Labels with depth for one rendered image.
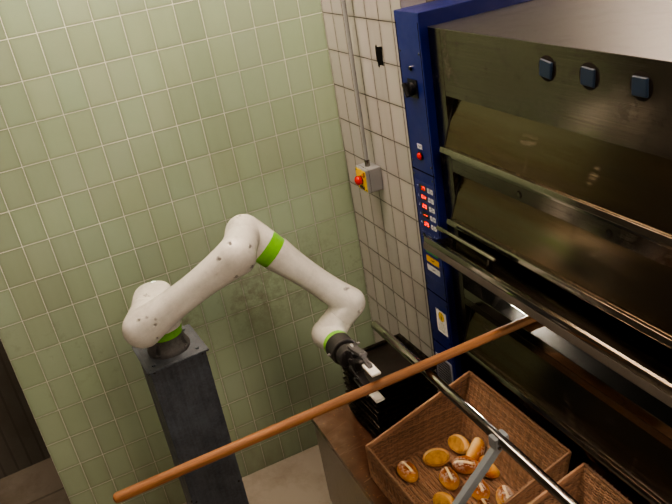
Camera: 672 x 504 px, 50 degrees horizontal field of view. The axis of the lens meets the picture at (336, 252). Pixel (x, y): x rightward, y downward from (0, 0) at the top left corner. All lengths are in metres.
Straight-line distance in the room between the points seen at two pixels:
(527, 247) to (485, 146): 0.33
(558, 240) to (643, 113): 0.52
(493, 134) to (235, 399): 1.93
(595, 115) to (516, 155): 0.35
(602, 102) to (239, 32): 1.64
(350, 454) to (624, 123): 1.70
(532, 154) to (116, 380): 2.08
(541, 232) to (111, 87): 1.68
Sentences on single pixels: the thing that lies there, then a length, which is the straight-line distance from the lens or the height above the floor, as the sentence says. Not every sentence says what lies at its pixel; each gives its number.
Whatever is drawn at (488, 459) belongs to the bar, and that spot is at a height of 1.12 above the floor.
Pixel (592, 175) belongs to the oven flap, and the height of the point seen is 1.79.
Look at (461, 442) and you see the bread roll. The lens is 2.81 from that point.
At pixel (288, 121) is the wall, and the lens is 3.15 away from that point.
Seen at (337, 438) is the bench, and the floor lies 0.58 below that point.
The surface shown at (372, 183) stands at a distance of 2.98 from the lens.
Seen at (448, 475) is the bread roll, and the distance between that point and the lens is 2.69.
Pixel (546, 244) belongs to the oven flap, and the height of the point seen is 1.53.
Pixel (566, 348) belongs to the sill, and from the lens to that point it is 2.33.
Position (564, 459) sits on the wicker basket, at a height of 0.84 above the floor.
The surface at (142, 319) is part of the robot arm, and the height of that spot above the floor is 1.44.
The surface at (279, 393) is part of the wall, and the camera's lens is 3.63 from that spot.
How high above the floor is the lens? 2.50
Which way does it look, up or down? 26 degrees down
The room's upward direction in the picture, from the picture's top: 10 degrees counter-clockwise
